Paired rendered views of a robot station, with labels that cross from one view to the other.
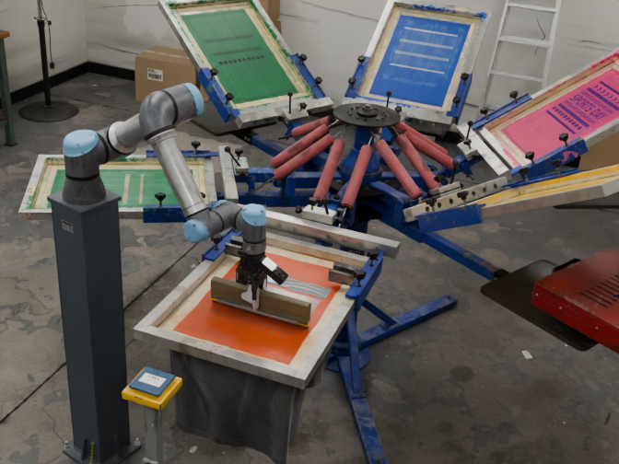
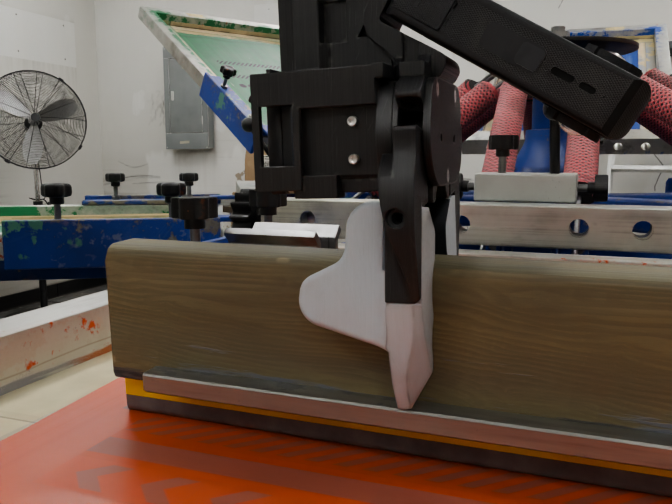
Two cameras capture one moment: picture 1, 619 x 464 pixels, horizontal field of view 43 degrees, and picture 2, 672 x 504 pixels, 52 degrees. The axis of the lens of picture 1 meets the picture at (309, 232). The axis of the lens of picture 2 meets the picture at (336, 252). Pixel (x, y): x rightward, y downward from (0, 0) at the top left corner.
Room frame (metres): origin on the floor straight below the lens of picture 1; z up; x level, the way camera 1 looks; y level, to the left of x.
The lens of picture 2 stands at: (1.89, 0.18, 1.10)
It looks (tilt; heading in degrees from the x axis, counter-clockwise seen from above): 8 degrees down; 2
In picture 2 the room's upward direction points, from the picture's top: straight up
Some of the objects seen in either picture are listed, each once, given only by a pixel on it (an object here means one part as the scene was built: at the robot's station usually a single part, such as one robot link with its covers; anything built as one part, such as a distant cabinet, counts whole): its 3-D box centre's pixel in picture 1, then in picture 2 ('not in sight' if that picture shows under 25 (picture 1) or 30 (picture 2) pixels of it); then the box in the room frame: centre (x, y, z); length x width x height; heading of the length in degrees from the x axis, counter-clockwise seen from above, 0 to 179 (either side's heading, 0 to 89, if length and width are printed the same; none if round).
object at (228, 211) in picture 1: (227, 215); not in sight; (2.26, 0.27, 1.29); 0.11 x 0.11 x 0.08; 54
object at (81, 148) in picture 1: (82, 152); not in sight; (2.52, 0.81, 1.37); 0.13 x 0.12 x 0.14; 144
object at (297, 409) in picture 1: (312, 374); not in sight; (2.19, -0.05, 0.74); 0.46 x 0.04 x 0.42; 161
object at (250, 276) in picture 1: (251, 266); (366, 71); (2.22, 0.18, 1.14); 0.09 x 0.08 x 0.12; 72
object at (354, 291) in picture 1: (364, 281); not in sight; (2.45, -0.21, 0.97); 0.30 x 0.05 x 0.07; 161
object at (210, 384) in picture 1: (228, 398); not in sight; (2.03, 0.22, 0.74); 0.45 x 0.03 x 0.43; 71
